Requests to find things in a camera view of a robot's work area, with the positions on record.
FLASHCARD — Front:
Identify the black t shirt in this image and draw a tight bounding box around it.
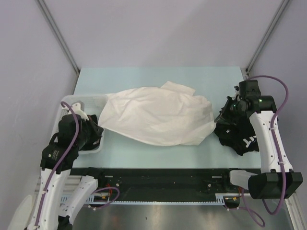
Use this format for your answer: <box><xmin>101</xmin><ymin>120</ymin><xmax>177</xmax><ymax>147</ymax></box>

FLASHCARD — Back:
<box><xmin>87</xmin><ymin>115</ymin><xmax>104</xmax><ymax>150</ymax></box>

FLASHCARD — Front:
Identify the white plastic laundry basket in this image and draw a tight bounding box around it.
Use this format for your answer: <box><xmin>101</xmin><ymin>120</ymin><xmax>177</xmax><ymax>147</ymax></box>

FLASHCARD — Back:
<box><xmin>52</xmin><ymin>94</ymin><xmax>107</xmax><ymax>155</ymax></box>

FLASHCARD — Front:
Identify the white t shirt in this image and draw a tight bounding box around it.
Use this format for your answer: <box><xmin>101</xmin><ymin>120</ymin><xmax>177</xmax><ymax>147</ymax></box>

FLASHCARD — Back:
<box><xmin>98</xmin><ymin>81</ymin><xmax>216</xmax><ymax>146</ymax></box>

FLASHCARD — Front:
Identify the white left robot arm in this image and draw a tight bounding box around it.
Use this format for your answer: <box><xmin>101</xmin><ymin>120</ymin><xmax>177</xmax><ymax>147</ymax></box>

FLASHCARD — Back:
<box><xmin>26</xmin><ymin>114</ymin><xmax>106</xmax><ymax>230</ymax></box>

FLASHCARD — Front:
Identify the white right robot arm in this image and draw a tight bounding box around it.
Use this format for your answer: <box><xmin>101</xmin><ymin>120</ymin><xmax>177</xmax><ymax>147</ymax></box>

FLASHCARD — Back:
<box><xmin>214</xmin><ymin>80</ymin><xmax>303</xmax><ymax>199</ymax></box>

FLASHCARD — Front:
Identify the stack of black t shirts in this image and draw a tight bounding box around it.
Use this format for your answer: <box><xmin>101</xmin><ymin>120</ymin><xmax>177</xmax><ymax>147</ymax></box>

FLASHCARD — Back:
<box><xmin>214</xmin><ymin>117</ymin><xmax>259</xmax><ymax>156</ymax></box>

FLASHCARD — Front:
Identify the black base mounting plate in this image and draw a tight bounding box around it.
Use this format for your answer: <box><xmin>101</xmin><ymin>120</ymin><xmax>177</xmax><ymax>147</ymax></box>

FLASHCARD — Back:
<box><xmin>69</xmin><ymin>167</ymin><xmax>250</xmax><ymax>209</ymax></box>

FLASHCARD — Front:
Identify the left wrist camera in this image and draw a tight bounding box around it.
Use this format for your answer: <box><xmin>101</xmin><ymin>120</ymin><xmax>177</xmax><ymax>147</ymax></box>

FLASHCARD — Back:
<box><xmin>71</xmin><ymin>101</ymin><xmax>89</xmax><ymax>120</ymax></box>

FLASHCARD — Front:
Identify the aluminium frame rail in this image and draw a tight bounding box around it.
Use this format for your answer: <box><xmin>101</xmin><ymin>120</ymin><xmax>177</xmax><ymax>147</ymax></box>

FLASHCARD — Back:
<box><xmin>35</xmin><ymin>174</ymin><xmax>298</xmax><ymax>209</ymax></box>

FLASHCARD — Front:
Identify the left aluminium corner post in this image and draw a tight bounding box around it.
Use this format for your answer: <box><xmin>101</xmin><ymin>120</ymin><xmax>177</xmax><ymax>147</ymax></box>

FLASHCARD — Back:
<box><xmin>35</xmin><ymin>0</ymin><xmax>80</xmax><ymax>75</ymax></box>

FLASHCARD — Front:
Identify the aluminium corner post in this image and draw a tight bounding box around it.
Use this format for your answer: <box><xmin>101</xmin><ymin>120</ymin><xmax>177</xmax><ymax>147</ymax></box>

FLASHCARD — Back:
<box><xmin>245</xmin><ymin>0</ymin><xmax>292</xmax><ymax>75</ymax></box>
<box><xmin>35</xmin><ymin>0</ymin><xmax>80</xmax><ymax>75</ymax></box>

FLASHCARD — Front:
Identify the white slotted cable duct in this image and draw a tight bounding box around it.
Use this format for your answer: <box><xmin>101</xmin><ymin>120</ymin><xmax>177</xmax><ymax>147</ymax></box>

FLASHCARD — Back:
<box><xmin>59</xmin><ymin>193</ymin><xmax>240</xmax><ymax>206</ymax></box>

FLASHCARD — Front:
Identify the right aluminium corner post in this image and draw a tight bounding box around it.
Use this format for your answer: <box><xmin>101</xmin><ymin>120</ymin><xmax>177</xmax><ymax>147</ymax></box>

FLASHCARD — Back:
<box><xmin>245</xmin><ymin>0</ymin><xmax>292</xmax><ymax>75</ymax></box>

